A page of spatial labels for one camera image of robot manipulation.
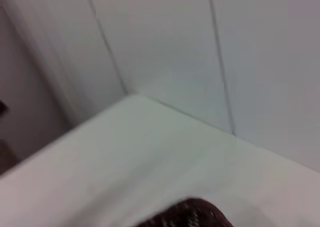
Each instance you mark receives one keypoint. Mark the black woven rectangular basket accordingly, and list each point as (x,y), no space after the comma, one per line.
(190,214)

